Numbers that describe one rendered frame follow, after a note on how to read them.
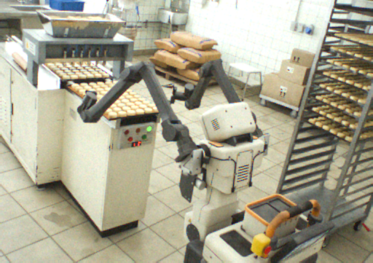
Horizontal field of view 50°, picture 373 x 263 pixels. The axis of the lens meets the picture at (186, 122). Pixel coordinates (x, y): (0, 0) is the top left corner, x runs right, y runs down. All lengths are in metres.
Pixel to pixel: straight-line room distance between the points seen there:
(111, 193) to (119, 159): 0.24
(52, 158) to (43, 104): 0.45
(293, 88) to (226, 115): 4.00
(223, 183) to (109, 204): 1.07
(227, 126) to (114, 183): 1.11
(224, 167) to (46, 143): 1.70
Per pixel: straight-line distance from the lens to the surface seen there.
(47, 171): 3.23
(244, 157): 1.81
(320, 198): 3.63
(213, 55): 6.30
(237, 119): 1.79
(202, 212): 1.94
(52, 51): 2.96
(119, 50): 3.19
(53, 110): 3.02
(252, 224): 1.72
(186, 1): 7.42
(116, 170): 2.58
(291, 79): 5.79
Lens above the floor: 1.83
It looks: 22 degrees down
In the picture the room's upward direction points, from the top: 10 degrees clockwise
